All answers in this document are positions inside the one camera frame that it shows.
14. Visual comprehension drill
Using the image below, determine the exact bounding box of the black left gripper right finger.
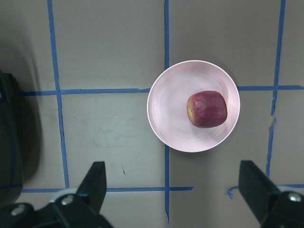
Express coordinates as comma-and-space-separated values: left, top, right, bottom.
238, 160, 304, 228

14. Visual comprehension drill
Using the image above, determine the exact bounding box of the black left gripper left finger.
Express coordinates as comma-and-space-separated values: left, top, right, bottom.
52, 161, 106, 228

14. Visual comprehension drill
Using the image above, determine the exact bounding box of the red apple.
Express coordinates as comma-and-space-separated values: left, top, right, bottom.
186, 91, 228, 128

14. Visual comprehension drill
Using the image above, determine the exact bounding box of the pink plate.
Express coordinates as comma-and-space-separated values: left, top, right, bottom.
147, 60, 240, 152

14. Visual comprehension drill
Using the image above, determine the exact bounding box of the dark grey rice cooker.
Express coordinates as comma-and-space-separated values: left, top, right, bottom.
0, 72, 23, 208

